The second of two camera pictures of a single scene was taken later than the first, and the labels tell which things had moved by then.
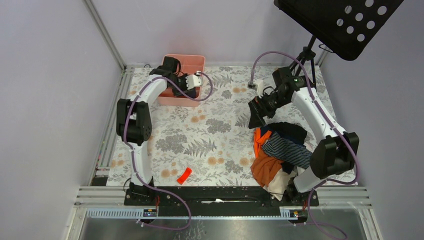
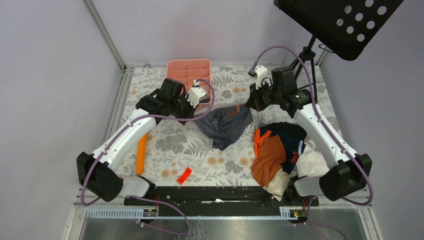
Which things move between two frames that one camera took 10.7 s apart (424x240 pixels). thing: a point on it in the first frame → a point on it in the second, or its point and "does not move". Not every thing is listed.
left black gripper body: [181, 82] → [181, 108]
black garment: [292, 130] does not move
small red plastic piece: [184, 176] does not move
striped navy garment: [282, 148] → [223, 126]
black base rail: [220, 198] does not move
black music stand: [345, 27] does not move
